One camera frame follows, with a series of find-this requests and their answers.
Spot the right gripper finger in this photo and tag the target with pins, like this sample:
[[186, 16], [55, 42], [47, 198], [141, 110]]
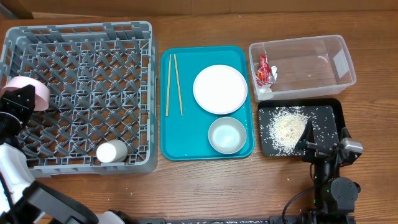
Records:
[[307, 137], [344, 133]]

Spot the pile of white rice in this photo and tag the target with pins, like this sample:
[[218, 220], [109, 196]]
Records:
[[281, 127]]

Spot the grey bowl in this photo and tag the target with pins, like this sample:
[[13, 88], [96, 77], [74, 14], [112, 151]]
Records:
[[227, 135]]

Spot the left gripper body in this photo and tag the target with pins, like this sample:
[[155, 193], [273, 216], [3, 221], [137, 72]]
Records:
[[9, 123]]

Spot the teal plastic serving tray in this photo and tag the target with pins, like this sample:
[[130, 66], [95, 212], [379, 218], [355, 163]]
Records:
[[185, 138]]

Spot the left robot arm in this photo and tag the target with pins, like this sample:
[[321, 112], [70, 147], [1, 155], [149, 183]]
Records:
[[23, 198]]

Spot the black rectangular tray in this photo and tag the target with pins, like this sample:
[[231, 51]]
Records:
[[334, 103]]

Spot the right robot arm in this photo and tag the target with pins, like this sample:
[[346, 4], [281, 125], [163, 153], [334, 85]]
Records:
[[334, 195]]

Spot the white paper cup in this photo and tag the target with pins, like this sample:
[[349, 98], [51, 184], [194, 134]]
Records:
[[111, 151]]

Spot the clear plastic waste bin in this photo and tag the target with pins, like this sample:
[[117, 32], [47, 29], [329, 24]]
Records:
[[305, 67]]

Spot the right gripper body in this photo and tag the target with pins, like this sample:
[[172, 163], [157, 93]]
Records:
[[316, 153]]

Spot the wooden chopstick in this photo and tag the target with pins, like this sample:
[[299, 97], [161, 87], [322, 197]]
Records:
[[178, 85], [168, 86]]

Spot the pink small bowl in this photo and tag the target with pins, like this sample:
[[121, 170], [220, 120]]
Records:
[[42, 93]]

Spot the grey plastic dish rack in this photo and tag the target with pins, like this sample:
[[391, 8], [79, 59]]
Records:
[[102, 80]]

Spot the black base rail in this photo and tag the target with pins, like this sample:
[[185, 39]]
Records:
[[217, 221]]

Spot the red snack wrapper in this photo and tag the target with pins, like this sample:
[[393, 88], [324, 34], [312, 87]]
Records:
[[266, 75]]

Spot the white round plate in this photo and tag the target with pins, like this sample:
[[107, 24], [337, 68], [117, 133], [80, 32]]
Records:
[[220, 89]]

